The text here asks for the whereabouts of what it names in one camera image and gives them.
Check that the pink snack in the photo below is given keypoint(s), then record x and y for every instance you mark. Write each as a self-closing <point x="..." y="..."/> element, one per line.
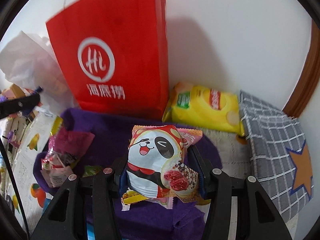
<point x="191" y="136"/>

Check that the fruit print tablecloth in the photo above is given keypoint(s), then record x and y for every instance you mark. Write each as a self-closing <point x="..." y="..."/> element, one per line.
<point x="27" y="165"/>

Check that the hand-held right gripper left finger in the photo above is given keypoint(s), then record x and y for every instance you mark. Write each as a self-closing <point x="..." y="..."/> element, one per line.
<point x="121" y="183"/>

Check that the grey checked folded cloth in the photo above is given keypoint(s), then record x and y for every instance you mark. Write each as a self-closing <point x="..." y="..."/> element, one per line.
<point x="272" y="145"/>

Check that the purple towel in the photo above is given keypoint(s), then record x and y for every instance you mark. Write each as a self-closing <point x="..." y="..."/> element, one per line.
<point x="112" y="135"/>

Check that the magenta snack bag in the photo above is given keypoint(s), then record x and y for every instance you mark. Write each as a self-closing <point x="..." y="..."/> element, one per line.
<point x="72" y="142"/>

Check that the white plastic shopping bag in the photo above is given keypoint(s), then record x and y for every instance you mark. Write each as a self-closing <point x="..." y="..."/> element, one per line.
<point x="27" y="60"/>

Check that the green triangular snack packet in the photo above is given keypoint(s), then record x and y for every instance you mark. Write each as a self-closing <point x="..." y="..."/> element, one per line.
<point x="92" y="170"/>

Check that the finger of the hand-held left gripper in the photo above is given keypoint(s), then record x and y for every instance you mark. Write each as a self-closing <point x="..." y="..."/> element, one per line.
<point x="20" y="106"/>
<point x="37" y="90"/>

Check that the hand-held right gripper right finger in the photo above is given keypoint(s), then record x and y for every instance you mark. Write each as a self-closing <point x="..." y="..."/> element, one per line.
<point x="202" y="180"/>

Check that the red paper bag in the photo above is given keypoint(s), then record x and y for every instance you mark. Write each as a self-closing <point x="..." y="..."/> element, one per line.
<point x="112" y="55"/>

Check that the pink white strawberry packet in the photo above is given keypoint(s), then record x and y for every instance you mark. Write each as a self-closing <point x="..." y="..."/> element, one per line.
<point x="56" y="172"/>

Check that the yellow chip bag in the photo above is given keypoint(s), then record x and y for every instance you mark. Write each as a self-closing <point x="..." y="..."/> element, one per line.
<point x="202" y="110"/>

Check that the brown wooden door frame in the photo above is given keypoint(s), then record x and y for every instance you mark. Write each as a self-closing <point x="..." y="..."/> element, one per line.
<point x="307" y="80"/>

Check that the panda print snack packet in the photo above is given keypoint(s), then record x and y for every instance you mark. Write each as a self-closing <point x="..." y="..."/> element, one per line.
<point x="150" y="160"/>

